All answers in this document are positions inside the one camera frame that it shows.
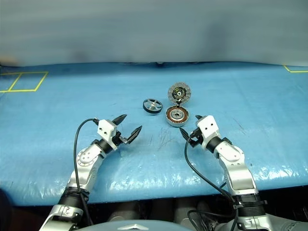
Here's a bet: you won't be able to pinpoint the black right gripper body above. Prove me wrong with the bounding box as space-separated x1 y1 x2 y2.
188 128 205 148

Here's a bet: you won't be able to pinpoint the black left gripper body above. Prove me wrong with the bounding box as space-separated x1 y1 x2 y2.
111 131 132 148

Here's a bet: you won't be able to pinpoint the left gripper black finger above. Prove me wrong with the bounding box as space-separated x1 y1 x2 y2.
112 114 128 126
125 125 143 144

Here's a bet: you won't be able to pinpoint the grey disc with circuit board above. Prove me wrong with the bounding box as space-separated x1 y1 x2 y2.
167 81 193 105

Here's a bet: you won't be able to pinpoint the black rotor ring silver spokes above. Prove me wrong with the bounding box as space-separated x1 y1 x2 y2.
142 98 163 116

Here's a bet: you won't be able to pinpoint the copper wound stator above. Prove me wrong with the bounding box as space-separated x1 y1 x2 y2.
165 104 190 128

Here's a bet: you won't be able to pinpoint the blue plastic table cover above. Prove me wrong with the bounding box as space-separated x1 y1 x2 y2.
0 61 308 207

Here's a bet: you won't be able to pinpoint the grey robot torso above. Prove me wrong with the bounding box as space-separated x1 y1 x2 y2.
77 218 196 231

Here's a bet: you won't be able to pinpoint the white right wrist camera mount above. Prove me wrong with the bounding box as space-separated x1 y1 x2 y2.
196 115 220 149

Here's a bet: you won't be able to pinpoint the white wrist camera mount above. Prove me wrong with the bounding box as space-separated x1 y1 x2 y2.
196 115 220 149
97 118 119 151

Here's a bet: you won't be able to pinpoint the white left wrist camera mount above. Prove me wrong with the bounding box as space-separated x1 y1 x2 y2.
97 118 119 151

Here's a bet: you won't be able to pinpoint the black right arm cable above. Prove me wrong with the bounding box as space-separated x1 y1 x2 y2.
183 134 242 229

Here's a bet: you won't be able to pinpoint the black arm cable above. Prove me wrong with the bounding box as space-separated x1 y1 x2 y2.
183 134 242 229
73 117 95 227

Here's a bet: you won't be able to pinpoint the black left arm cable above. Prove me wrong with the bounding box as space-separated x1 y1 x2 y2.
73 117 95 227

